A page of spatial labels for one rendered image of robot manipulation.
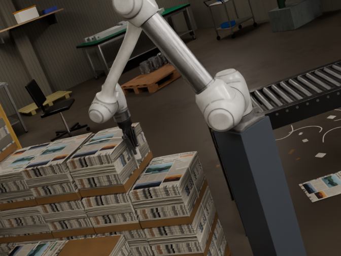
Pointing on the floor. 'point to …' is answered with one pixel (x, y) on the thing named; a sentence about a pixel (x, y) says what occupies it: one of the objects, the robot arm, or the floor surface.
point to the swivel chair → (39, 98)
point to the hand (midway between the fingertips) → (136, 153)
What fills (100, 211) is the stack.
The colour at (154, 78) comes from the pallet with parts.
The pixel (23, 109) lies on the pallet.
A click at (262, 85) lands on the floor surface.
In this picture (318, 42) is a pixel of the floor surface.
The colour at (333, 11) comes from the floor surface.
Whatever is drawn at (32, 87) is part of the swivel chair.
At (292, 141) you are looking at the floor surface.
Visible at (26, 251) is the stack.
